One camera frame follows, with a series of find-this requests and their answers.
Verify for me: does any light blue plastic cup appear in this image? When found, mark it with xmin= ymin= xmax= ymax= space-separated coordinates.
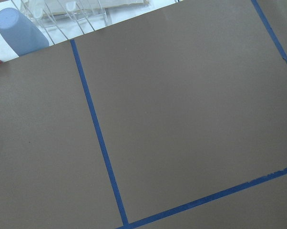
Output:
xmin=0 ymin=8 xmax=49 ymax=56

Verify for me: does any clear plastic rack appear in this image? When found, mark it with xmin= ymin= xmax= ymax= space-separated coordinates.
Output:
xmin=11 ymin=0 xmax=151 ymax=45

